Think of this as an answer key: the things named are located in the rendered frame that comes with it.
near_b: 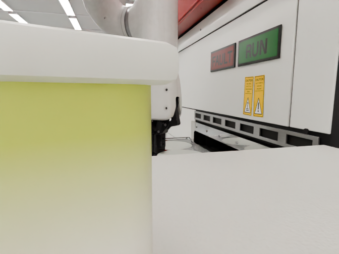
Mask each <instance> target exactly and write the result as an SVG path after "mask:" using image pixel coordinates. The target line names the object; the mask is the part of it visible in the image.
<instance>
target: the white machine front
mask: <svg viewBox="0 0 339 254"><path fill-rule="evenodd" d="M276 28H278V44H277V56H273V57H268V58H264V59H259V60H255V61H250V62H246V63H241V64H239V43H240V42H243V41H245V40H248V39H250V38H253V37H256V36H258V35H261V34H263V33H266V32H268V31H271V30H274V29H276ZM232 45H234V62H233V66H229V67H225V68H220V69H216V70H211V54H212V53H214V52H217V51H220V50H222V49H225V48H227V47H230V46H232ZM178 54H179V78H180V84H181V94H182V113H181V116H180V122H181V123H180V125H177V126H172V127H171V128H170V129H169V130H168V134H167V138H179V137H190V138H191V121H195V120H196V119H194V111H199V112H203V113H208V114H213V115H218V116H222V117H227V118H232V119H237V120H241V121H246V122H251V123H255V124H260V125H265V126H270V127H273V128H278V129H283V130H287V131H292V132H297V133H302V134H306V135H311V136H316V137H320V138H321V141H320V145H326V146H331V147H335V148H339V0H228V1H226V2H225V3H224V4H223V5H221V6H220V7H219V8H218V9H216V10H215V11H214V12H213V13H211V14H210V15H209V16H207V17H206V18H205V19H204V20H202V21H201V22H200V23H199V24H197V25H196V26H195V27H193V28H192V29H191V30H190V31H188V32H187V33H186V34H185V35H183V36H182V37H181V38H180V39H178ZM260 75H265V77H264V103H263V117H256V116H253V108H254V81H253V98H252V114H251V116H250V115H245V114H243V106H244V88H245V77H254V78H255V76H260ZM196 121H199V120H196ZM199 122H202V123H206V122H203V121H199ZM206 124H209V123H206ZM209 125H212V124H209ZM212 126H215V127H217V128H221V127H219V126H216V125H212ZM221 129H224V130H227V131H230V132H233V133H236V134H239V135H243V136H246V137H249V138H252V139H255V140H258V141H261V142H265V143H268V144H271V145H274V146H277V147H280V148H285V147H283V146H280V145H277V144H273V143H270V142H267V141H264V140H261V139H257V138H254V137H251V136H248V135H244V134H241V133H238V132H235V131H231V130H228V129H225V128H221Z"/></svg>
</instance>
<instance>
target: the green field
mask: <svg viewBox="0 0 339 254"><path fill-rule="evenodd" d="M277 44H278V28H276V29H274V30H271V31H268V32H266V33H263V34H261V35H258V36H256V37H253V38H250V39H248V40H245V41H243V42H240V43H239V64H243V63H246V62H250V61H255V60H259V59H264V58H268V57H273V56H277Z"/></svg>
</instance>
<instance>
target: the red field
mask: <svg viewBox="0 0 339 254"><path fill-rule="evenodd" d="M233 62H234V45H232V46H230V47H227V48H225V49H222V50H220V51H217V52H214V53H212V54H211V70H216V69H220V68H225V67H229V66H233Z"/></svg>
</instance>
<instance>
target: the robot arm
mask: <svg viewBox="0 0 339 254"><path fill-rule="evenodd" d="M83 3H84V6H85V9H86V11H87V12H88V14H89V16H90V17H91V18H92V20H93V21H94V22H95V23H96V24H97V26H98V27H99V28H100V29H101V30H102V31H103V32H104V33H105V34H110V35H118V36H126V37H133V38H141V39H148V40H155V41H163V42H167V43H169V44H171V45H173V46H175V47H176V48H177V50H178V0H135V1H134V3H133V5H132V6H128V7H126V6H124V5H123V4H122V3H121V2H120V1H119V0H83ZM181 113H182V94H181V84H180V78H179V73H178V76H177V79H175V80H174V81H173V82H170V83H168V84H166V85H155V86H151V148H152V152H154V153H159V152H162V151H164V150H165V133H167V132H168V130H169V129H170V128H171V127H172V126H177V125H180V123H181V122H180V116H181ZM170 118H171V121H170Z"/></svg>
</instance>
